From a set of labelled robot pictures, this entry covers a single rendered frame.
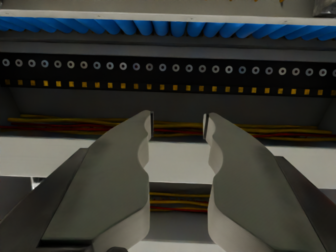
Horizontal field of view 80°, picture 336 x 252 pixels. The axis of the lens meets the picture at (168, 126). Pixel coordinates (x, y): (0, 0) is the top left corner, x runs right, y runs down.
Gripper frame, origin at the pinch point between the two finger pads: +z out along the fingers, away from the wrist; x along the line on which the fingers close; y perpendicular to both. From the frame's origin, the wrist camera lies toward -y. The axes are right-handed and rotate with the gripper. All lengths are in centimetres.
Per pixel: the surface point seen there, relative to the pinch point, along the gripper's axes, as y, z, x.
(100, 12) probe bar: -4.9, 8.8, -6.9
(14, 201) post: 28.8, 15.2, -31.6
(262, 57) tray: 0.8, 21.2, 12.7
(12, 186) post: 25.8, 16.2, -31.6
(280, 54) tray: 0.4, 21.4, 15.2
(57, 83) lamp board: 5.4, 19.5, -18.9
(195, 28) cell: -3.5, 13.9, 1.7
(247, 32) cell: -3.1, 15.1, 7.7
